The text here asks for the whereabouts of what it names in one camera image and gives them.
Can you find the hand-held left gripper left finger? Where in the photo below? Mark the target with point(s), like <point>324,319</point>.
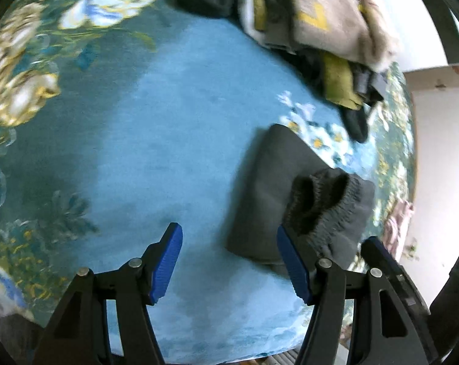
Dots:
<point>167,262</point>

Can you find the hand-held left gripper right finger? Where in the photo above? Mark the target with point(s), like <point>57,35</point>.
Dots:
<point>294,266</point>

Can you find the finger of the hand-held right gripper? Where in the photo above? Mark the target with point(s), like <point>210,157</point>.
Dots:
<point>408,300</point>
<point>453,304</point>

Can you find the dark grey pants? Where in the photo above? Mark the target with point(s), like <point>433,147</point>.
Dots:
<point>267,182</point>

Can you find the pink and navy garment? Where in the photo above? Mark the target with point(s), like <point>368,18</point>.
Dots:
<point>398,228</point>

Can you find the teal floral bedspread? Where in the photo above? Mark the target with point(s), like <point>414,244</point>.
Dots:
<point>138,140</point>

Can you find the mustard yellow garment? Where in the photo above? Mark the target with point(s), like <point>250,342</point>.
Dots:
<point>339,80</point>

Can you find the grey garment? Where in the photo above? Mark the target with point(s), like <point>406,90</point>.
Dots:
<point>366,83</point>

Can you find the cream fluffy garment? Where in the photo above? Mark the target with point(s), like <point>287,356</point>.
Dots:
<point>381,34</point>

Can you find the white garment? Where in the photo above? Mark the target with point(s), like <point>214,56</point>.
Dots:
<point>246,11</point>

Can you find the beige sweater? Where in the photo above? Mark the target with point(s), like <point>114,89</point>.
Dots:
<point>328,7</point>

